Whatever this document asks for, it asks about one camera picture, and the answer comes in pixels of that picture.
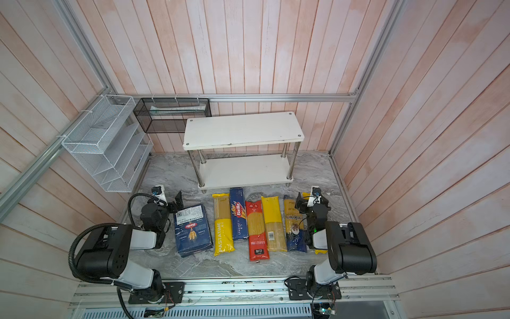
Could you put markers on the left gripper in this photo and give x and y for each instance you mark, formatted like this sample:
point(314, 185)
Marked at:
point(171, 205)

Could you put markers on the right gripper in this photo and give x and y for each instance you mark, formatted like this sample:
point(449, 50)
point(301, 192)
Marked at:
point(307, 207)

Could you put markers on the yellow clear spaghetti bag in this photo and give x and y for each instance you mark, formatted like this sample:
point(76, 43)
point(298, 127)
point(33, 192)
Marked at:
point(275, 234)

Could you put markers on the red spaghetti bag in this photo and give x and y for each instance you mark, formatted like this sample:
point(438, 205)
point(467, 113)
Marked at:
point(257, 243)

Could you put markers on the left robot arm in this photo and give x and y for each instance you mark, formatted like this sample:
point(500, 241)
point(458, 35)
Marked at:
point(101, 253)

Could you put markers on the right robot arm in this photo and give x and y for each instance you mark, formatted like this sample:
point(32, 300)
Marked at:
point(347, 245)

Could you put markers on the wide blue Barilla pasta box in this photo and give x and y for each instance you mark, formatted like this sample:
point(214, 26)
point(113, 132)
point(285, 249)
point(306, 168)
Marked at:
point(192, 231)

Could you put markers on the white two-tier shelf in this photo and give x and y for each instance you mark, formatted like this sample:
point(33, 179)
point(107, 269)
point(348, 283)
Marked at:
point(243, 131)

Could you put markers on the yellow spaghetti bag far right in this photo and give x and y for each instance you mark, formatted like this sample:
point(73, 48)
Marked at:
point(317, 251)

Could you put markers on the dark blue spaghetti bag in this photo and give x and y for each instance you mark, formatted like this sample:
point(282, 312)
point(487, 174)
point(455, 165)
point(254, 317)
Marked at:
point(294, 226)

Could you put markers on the yellow Pastatime spaghetti bag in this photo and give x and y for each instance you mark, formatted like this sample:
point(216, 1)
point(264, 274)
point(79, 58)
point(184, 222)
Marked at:
point(223, 224)

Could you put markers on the narrow blue Barilla spaghetti box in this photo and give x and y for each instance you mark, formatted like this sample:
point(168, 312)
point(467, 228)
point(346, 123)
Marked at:
point(238, 214)

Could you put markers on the black mesh basket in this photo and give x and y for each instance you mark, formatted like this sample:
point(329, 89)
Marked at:
point(169, 115)

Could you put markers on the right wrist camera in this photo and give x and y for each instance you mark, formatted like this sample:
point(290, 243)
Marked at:
point(314, 197)

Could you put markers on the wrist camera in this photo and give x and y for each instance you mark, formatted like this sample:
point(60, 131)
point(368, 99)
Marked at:
point(314, 197)
point(159, 193)

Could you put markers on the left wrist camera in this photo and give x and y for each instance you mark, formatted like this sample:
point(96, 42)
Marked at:
point(159, 193)

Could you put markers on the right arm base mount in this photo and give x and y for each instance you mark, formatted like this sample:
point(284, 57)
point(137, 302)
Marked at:
point(303, 289)

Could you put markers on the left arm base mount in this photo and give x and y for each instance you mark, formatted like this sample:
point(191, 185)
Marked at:
point(166, 292)

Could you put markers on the white wire mesh organizer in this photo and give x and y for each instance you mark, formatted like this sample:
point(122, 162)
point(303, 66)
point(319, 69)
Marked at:
point(110, 146)

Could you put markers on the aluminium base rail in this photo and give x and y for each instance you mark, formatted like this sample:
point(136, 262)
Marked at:
point(367, 296)

